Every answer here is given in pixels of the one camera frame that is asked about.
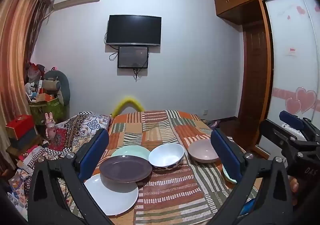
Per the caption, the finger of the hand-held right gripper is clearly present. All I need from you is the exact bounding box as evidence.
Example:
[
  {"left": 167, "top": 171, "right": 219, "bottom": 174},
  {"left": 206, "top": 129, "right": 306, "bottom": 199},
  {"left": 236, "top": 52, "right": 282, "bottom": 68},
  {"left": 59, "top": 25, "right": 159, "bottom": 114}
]
[
  {"left": 260, "top": 119, "right": 318, "bottom": 163},
  {"left": 279, "top": 110, "right": 314, "bottom": 138}
]

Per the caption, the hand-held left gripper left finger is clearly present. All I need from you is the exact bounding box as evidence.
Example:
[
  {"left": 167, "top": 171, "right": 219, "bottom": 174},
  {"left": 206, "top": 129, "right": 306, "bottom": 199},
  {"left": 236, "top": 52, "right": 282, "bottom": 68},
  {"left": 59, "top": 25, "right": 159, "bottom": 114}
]
[{"left": 27, "top": 128, "right": 110, "bottom": 225}]

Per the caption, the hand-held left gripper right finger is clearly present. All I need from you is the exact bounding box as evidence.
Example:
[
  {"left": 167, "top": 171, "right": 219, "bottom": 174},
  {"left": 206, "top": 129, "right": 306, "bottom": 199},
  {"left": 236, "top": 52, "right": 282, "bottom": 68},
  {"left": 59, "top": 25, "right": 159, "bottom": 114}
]
[{"left": 207, "top": 129, "right": 294, "bottom": 225}]

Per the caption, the pale green bowl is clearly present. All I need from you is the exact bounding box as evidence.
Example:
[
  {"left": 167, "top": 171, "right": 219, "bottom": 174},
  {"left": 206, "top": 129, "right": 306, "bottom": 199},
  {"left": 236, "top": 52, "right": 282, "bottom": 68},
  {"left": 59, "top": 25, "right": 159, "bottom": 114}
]
[{"left": 222, "top": 164, "right": 237, "bottom": 184}]

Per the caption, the pink bowl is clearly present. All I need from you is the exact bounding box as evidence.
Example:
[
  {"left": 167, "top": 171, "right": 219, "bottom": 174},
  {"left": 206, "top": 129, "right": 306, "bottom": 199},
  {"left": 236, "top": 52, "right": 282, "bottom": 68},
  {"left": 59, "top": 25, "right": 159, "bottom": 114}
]
[{"left": 188, "top": 139, "right": 220, "bottom": 164}]

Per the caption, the dark purple plate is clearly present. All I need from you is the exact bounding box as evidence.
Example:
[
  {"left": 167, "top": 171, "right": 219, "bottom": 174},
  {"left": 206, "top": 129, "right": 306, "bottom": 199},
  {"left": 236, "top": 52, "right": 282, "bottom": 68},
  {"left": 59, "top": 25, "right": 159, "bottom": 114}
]
[{"left": 99, "top": 155, "right": 153, "bottom": 183}]

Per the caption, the pale green plate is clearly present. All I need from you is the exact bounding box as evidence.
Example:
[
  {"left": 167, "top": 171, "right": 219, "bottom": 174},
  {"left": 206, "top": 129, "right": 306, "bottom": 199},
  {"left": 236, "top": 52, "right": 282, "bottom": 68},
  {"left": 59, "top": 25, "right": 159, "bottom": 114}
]
[{"left": 111, "top": 145, "right": 151, "bottom": 165}]

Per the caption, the white plate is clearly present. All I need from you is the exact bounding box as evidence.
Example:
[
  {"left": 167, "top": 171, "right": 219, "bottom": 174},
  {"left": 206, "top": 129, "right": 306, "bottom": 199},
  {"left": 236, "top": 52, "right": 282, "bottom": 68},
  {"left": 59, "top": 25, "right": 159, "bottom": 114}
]
[{"left": 84, "top": 173, "right": 139, "bottom": 216}]

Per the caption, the white spotted bowl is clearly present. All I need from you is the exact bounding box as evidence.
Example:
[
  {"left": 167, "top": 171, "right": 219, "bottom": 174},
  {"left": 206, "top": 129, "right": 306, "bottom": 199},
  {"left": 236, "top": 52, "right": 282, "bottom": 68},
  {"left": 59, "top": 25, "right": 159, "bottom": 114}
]
[{"left": 148, "top": 143, "right": 185, "bottom": 170}]

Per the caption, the person's right hand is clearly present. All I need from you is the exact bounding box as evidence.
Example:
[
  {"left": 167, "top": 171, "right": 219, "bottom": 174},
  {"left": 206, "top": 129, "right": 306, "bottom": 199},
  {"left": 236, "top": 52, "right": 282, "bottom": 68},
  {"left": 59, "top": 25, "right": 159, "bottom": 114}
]
[{"left": 287, "top": 176, "right": 299, "bottom": 206}]

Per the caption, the patterned blanket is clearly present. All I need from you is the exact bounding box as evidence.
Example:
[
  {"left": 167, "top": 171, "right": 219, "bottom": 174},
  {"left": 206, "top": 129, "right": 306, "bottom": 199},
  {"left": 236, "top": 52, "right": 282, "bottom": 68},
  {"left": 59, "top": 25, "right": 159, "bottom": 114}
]
[{"left": 7, "top": 110, "right": 112, "bottom": 215}]

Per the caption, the white heart-print sliding door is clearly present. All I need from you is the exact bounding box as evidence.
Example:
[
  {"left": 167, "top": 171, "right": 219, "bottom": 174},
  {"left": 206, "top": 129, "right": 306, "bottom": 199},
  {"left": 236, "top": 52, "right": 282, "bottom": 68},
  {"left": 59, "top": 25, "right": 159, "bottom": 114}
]
[{"left": 257, "top": 0, "right": 320, "bottom": 160}]

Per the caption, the brown wooden door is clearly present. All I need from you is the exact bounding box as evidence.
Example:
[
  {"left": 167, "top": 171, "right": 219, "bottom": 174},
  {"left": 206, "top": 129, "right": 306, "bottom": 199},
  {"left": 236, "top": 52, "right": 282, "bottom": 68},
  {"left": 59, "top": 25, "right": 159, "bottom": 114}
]
[{"left": 241, "top": 23, "right": 273, "bottom": 152}]

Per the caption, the pink bunny toy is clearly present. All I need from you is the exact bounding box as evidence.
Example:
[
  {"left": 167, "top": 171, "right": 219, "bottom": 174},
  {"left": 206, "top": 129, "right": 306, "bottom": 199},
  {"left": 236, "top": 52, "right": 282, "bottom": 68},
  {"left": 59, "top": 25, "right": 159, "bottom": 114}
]
[{"left": 44, "top": 112, "right": 57, "bottom": 140}]

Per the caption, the green cardboard box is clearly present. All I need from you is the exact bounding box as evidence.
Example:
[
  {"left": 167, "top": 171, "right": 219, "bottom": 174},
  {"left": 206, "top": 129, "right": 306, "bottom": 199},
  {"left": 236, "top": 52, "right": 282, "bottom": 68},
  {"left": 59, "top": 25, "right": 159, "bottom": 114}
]
[{"left": 29, "top": 97, "right": 66, "bottom": 125}]

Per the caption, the yellow foam arch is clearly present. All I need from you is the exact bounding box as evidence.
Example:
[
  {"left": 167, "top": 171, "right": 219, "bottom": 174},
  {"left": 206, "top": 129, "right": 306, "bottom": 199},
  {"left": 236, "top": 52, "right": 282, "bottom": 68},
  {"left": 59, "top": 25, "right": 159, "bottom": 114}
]
[{"left": 112, "top": 95, "right": 145, "bottom": 118}]

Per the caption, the striped patchwork quilt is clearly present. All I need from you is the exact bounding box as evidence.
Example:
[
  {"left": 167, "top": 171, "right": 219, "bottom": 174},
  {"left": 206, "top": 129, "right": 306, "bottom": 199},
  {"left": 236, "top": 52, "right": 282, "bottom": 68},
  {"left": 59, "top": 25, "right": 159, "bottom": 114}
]
[{"left": 67, "top": 109, "right": 260, "bottom": 225}]

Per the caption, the dark grey box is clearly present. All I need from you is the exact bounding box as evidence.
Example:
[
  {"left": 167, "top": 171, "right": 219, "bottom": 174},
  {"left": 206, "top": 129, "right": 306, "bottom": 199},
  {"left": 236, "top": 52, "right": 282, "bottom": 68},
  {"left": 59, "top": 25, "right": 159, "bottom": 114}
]
[{"left": 10, "top": 129, "right": 42, "bottom": 150}]

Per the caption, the grey plush toy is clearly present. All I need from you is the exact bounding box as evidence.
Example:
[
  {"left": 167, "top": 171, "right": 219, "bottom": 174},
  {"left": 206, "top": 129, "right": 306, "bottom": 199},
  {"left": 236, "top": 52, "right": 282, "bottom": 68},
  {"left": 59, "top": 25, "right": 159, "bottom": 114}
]
[{"left": 44, "top": 70, "right": 71, "bottom": 105}]

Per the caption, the red box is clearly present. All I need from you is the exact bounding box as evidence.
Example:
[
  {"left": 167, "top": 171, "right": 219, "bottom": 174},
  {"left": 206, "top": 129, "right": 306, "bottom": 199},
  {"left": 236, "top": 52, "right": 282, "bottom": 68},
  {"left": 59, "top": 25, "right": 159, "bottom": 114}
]
[{"left": 5, "top": 114, "right": 35, "bottom": 140}]

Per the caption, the striped orange curtain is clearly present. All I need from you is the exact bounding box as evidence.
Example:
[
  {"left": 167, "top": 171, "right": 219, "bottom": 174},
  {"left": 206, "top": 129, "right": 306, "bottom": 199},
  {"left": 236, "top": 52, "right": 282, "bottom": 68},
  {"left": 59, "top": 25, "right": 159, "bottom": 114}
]
[{"left": 0, "top": 0, "right": 54, "bottom": 125}]

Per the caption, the small black wall monitor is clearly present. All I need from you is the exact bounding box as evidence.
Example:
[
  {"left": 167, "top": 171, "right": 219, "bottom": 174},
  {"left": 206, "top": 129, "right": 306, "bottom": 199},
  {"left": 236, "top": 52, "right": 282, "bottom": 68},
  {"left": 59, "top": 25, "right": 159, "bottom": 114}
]
[{"left": 117, "top": 46, "right": 149, "bottom": 69}]

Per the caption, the black wall television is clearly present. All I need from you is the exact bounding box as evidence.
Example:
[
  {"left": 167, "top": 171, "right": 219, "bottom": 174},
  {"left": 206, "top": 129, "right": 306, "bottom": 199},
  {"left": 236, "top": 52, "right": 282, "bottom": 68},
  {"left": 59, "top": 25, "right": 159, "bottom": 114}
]
[{"left": 106, "top": 15, "right": 162, "bottom": 46}]

